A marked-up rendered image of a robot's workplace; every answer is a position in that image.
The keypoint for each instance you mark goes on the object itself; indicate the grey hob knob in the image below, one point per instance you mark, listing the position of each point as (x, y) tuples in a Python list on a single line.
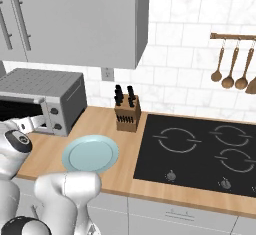
[(171, 175), (225, 183)]

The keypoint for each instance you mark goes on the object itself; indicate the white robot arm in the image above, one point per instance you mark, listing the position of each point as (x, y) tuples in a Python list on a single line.
[(66, 185)]

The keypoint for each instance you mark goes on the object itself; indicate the black hob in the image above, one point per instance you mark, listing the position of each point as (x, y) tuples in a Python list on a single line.
[(200, 152)]

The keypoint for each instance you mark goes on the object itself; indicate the narrow grey drawer front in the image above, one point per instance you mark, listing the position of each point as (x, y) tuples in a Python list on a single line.
[(110, 212)]

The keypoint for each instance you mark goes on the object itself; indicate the narrow grey wall cupboard door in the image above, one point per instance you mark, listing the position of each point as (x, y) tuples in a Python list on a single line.
[(6, 54)]

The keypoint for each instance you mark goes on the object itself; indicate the small wooden spoon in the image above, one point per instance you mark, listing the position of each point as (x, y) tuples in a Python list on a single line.
[(216, 75)]

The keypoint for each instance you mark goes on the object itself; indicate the white wall socket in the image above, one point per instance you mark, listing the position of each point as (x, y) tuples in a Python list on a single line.
[(107, 74)]

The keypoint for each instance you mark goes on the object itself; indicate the toaster oven knob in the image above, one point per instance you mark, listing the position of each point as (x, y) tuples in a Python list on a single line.
[(58, 126), (54, 111)]

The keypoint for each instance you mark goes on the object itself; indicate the wooden knife block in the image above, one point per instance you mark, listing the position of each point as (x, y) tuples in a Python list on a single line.
[(127, 117)]

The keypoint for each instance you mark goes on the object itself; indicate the grey base cupboard door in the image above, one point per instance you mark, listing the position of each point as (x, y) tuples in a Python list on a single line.
[(246, 227)]

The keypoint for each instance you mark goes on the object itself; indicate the silver toaster oven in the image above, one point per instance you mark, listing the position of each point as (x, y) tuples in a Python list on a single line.
[(63, 89)]

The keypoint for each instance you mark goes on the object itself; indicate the wide grey drawer front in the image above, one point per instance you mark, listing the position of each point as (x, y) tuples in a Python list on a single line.
[(150, 217)]

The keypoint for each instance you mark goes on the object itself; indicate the wooden spatula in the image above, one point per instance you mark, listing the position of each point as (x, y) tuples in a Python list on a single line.
[(252, 86)]

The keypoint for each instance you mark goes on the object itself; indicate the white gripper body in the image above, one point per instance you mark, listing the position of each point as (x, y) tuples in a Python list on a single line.
[(32, 123)]

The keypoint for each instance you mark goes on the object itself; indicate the wide grey wall cupboard door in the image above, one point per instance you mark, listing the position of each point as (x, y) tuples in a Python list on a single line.
[(80, 19)]

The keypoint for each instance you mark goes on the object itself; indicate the wooden ladle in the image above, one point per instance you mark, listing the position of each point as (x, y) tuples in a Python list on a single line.
[(241, 83), (228, 81)]

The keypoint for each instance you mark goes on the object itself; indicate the light blue plate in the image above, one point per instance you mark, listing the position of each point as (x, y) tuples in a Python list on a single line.
[(90, 154)]

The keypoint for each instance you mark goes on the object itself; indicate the wooden utensil rail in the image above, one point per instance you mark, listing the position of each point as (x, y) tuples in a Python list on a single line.
[(233, 36)]

